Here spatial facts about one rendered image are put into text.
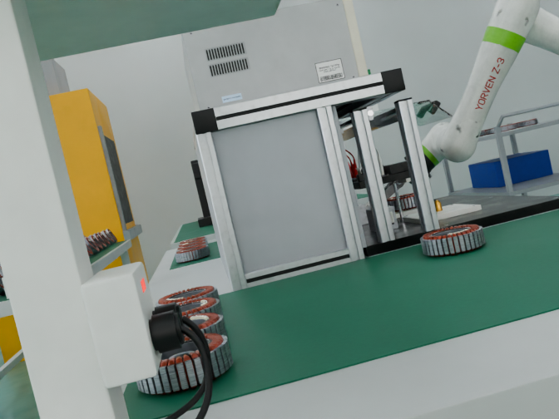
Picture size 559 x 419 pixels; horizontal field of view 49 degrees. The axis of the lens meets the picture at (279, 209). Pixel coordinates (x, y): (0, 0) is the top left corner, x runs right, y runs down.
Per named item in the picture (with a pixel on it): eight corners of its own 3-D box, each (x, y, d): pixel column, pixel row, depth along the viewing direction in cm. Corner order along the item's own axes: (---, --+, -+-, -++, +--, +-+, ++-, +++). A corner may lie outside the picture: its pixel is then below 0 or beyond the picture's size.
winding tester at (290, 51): (328, 109, 182) (314, 41, 181) (370, 82, 138) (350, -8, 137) (200, 136, 177) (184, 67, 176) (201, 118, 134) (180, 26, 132)
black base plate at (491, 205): (451, 201, 197) (449, 194, 197) (571, 205, 133) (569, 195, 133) (311, 235, 191) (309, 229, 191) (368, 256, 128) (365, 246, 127)
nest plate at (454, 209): (455, 208, 159) (454, 203, 159) (482, 209, 144) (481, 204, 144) (401, 221, 157) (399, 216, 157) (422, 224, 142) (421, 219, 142)
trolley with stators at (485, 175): (533, 244, 470) (507, 115, 464) (625, 257, 370) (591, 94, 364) (461, 263, 462) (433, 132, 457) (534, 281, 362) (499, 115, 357)
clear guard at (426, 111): (420, 126, 190) (416, 107, 190) (452, 116, 166) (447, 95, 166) (320, 149, 186) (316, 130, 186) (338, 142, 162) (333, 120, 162)
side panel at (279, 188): (361, 257, 128) (328, 107, 127) (365, 258, 125) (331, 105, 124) (232, 289, 125) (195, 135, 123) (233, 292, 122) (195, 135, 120)
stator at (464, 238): (413, 254, 116) (409, 235, 116) (466, 240, 118) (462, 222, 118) (440, 260, 105) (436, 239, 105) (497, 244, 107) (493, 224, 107)
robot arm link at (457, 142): (508, 54, 188) (476, 41, 186) (524, 54, 177) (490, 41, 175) (460, 163, 196) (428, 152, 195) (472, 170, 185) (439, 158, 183)
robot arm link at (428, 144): (462, 136, 207) (442, 113, 204) (475, 141, 194) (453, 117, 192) (431, 165, 209) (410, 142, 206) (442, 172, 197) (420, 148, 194)
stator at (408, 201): (418, 203, 180) (415, 191, 180) (430, 204, 169) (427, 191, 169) (382, 212, 179) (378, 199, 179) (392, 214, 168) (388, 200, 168)
